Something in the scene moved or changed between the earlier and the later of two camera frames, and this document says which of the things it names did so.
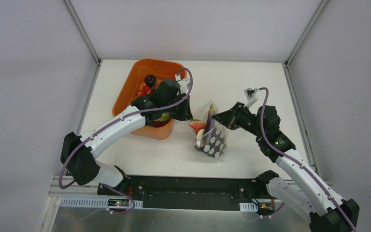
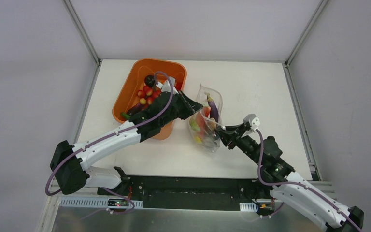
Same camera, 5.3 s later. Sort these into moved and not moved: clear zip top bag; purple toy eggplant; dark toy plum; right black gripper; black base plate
Moved: purple toy eggplant; clear zip top bag; right black gripper
Not moved: dark toy plum; black base plate
